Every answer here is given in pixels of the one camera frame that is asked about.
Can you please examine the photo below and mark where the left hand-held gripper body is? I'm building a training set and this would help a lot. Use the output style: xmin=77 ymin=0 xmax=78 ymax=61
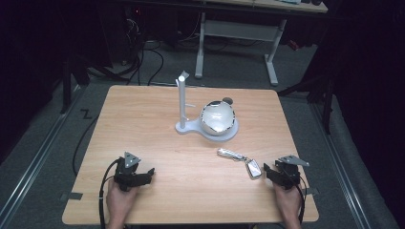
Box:
xmin=114 ymin=151 xmax=142 ymax=193

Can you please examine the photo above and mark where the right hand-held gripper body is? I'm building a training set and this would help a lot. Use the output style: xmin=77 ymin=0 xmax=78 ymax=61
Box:
xmin=274 ymin=155 xmax=310 ymax=191

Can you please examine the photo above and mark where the person's right hand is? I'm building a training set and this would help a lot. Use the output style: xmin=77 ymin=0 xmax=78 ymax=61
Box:
xmin=273 ymin=182 xmax=302 ymax=221

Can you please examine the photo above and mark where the white and silver bowl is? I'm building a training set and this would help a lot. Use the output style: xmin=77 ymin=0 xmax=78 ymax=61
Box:
xmin=199 ymin=100 xmax=237 ymax=137

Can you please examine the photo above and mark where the white stand with pole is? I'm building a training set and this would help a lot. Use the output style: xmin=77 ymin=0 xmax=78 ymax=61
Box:
xmin=175 ymin=70 xmax=240 ymax=143

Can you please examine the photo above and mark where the dark metal stand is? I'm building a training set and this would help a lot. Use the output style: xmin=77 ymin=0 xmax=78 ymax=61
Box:
xmin=277 ymin=71 xmax=336 ymax=135
xmin=59 ymin=55 xmax=92 ymax=115

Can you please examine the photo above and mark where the white-framed wooden desk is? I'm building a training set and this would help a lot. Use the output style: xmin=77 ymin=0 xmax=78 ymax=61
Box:
xmin=194 ymin=0 xmax=330 ymax=88

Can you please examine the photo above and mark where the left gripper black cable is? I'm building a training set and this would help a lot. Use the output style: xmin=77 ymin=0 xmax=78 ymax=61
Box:
xmin=97 ymin=157 xmax=121 ymax=229

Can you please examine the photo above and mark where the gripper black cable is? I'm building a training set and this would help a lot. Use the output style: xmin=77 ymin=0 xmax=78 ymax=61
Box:
xmin=296 ymin=176 xmax=308 ymax=224
xmin=97 ymin=157 xmax=121 ymax=229

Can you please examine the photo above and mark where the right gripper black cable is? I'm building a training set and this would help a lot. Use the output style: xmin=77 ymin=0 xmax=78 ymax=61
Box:
xmin=296 ymin=176 xmax=308 ymax=224

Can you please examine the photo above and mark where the metal floor rail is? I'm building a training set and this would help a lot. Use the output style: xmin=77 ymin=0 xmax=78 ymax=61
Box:
xmin=0 ymin=85 xmax=84 ymax=225
xmin=309 ymin=102 xmax=373 ymax=229

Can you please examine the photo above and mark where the thin black floor cable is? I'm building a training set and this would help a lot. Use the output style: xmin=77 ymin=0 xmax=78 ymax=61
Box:
xmin=72 ymin=114 xmax=100 ymax=177

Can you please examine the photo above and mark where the black floor cable bundle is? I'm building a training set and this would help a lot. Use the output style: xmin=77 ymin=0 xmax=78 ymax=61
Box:
xmin=125 ymin=17 xmax=165 ymax=87

